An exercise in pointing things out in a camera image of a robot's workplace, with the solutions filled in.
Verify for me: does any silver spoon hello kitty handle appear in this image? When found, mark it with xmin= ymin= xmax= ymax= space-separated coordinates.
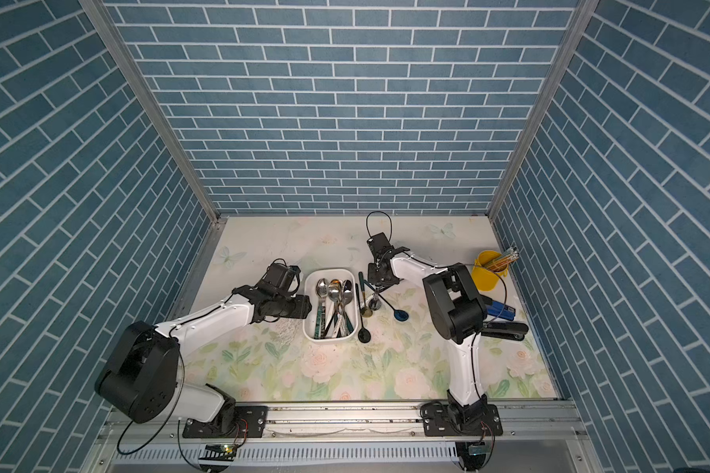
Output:
xmin=341 ymin=280 xmax=354 ymax=335

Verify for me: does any gold spoon dark green handle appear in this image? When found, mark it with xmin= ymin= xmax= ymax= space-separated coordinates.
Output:
xmin=327 ymin=280 xmax=348 ymax=338

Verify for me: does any white plastic storage box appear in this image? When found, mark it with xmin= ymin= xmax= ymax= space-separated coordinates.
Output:
xmin=303 ymin=268 xmax=361 ymax=344

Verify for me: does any silver spoon green marbled handle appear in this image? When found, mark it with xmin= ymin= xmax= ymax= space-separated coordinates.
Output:
xmin=314 ymin=278 xmax=329 ymax=339

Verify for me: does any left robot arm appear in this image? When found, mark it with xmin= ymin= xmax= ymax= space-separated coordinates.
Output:
xmin=95 ymin=284 xmax=312 ymax=438

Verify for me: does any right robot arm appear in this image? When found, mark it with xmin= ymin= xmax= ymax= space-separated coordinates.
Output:
xmin=366 ymin=244 xmax=529 ymax=438

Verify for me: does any black spoon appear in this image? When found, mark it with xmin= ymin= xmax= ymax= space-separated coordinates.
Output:
xmin=356 ymin=278 xmax=371 ymax=344

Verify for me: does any floral table mat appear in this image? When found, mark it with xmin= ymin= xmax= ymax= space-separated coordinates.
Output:
xmin=153 ymin=216 xmax=560 ymax=403

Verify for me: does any yellow cup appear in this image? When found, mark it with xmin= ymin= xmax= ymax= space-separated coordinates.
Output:
xmin=471 ymin=250 xmax=508 ymax=292

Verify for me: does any blue stapler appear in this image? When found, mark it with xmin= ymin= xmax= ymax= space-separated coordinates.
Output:
xmin=486 ymin=300 xmax=517 ymax=321

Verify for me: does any black stapler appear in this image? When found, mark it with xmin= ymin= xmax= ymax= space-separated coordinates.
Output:
xmin=480 ymin=321 xmax=530 ymax=341

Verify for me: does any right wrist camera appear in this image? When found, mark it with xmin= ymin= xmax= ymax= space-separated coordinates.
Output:
xmin=367 ymin=233 xmax=394 ymax=261

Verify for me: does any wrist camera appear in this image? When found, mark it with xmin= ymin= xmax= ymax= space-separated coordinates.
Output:
xmin=262 ymin=258 xmax=301 ymax=295
xmin=367 ymin=233 xmax=394 ymax=261

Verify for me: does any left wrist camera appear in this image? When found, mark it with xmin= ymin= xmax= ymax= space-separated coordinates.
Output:
xmin=262 ymin=258 xmax=301 ymax=295

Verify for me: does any blue green handled spoon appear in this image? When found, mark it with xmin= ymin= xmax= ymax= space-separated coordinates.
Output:
xmin=364 ymin=281 xmax=409 ymax=322

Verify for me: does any aluminium front rail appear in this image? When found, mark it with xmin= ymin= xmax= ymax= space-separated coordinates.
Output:
xmin=97 ymin=401 xmax=590 ymax=445

